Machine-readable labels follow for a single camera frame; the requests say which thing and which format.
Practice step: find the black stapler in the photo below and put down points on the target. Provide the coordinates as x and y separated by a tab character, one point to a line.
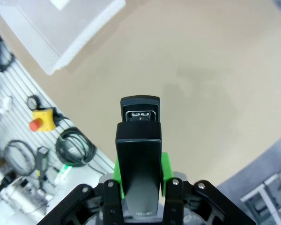
140	164

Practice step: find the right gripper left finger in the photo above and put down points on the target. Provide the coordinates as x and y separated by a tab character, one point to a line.
84	206

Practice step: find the yellow emergency stop button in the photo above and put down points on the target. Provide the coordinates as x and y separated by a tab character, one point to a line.
44	119

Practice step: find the white metal frame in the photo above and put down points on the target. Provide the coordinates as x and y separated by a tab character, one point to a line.
264	194

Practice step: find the white perforated plastic basket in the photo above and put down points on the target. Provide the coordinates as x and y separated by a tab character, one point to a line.
56	30

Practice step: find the white slatted platform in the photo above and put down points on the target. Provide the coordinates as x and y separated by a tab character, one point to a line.
21	89

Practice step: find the round black white dial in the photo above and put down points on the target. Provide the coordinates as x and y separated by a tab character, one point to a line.
32	102

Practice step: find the grey handheld device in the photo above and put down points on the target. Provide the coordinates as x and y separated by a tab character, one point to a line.
41	161

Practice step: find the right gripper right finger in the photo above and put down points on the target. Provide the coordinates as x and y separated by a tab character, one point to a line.
201	206

